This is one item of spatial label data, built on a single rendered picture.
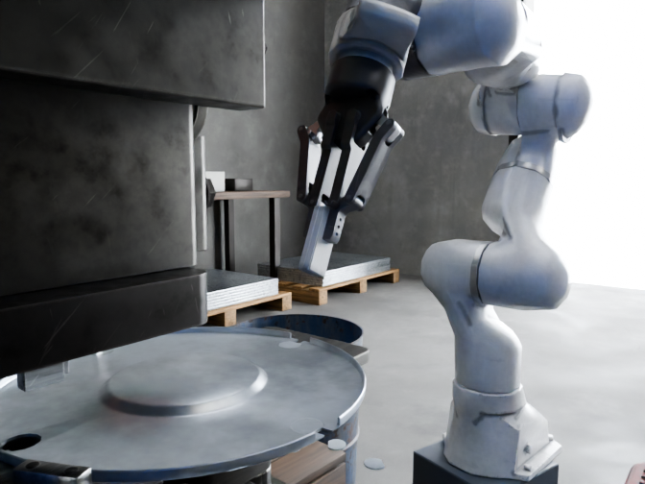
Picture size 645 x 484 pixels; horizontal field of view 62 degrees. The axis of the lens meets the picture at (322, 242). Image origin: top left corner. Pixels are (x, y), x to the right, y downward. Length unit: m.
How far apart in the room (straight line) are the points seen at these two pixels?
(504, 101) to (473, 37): 0.40
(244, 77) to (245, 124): 4.76
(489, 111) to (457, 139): 4.13
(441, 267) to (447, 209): 4.27
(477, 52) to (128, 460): 0.54
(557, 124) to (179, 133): 0.79
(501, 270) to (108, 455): 0.69
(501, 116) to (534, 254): 0.28
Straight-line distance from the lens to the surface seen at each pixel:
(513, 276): 0.91
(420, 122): 5.38
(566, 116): 1.03
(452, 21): 0.68
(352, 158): 0.58
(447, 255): 0.96
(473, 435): 1.01
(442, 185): 5.24
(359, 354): 0.53
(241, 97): 0.35
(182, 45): 0.32
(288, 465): 1.23
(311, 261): 0.55
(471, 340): 0.96
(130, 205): 0.32
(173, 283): 0.31
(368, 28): 0.59
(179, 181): 0.34
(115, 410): 0.43
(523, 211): 0.98
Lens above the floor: 0.95
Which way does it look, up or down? 7 degrees down
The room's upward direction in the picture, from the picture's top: straight up
